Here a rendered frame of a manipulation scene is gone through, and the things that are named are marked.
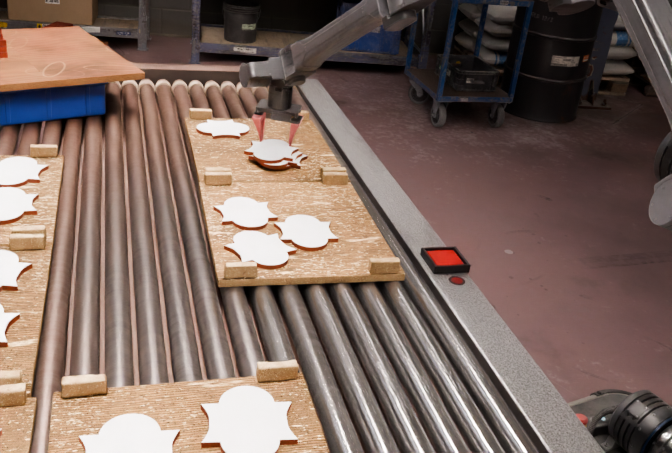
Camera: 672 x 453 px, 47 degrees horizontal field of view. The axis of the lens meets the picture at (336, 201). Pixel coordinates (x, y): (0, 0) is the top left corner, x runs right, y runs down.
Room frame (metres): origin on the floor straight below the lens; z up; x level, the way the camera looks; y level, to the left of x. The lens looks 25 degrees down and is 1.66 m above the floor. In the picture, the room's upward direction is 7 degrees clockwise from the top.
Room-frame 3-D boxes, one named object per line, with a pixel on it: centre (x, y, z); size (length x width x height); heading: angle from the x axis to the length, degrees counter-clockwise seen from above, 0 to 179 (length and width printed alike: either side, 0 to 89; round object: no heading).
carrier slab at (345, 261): (1.41, 0.08, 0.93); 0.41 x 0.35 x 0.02; 17
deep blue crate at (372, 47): (6.19, -0.08, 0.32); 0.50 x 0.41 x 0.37; 98
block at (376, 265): (1.26, -0.10, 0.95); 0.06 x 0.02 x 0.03; 107
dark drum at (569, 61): (5.50, -1.38, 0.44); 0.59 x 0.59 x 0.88
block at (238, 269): (1.18, 0.15, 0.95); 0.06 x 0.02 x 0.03; 107
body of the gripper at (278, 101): (1.77, 0.16, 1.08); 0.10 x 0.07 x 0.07; 85
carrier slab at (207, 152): (1.80, 0.20, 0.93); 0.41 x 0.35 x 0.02; 18
